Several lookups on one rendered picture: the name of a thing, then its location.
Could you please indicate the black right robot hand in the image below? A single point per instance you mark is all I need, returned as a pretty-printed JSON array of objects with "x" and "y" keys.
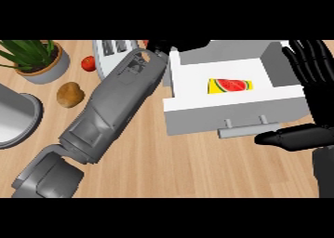
[{"x": 318, "y": 102}]

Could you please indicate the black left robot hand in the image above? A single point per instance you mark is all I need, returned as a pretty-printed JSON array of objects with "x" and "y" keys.
[{"x": 182, "y": 44}]

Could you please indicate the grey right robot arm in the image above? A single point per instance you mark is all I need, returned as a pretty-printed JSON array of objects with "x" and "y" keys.
[{"x": 330, "y": 173}]

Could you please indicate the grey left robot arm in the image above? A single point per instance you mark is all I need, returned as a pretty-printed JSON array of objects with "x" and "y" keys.
[{"x": 110, "y": 102}]

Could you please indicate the white open drawer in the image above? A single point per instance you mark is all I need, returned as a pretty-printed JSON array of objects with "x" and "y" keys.
[{"x": 228, "y": 80}]

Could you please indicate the white toaster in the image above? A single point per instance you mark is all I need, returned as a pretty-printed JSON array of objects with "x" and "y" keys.
[{"x": 114, "y": 55}]

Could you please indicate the yellow watermelon print box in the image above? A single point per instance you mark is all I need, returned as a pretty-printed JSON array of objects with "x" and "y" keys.
[{"x": 229, "y": 85}]

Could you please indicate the red tomato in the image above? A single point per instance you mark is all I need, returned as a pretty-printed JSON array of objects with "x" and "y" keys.
[{"x": 88, "y": 63}]

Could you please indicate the brown potato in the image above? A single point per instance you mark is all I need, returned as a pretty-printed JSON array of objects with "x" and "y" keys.
[{"x": 70, "y": 95}]

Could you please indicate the potted green plant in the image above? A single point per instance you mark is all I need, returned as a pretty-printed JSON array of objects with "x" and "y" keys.
[{"x": 34, "y": 59}]

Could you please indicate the grey round pot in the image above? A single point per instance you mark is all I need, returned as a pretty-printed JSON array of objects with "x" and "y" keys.
[{"x": 9, "y": 117}]

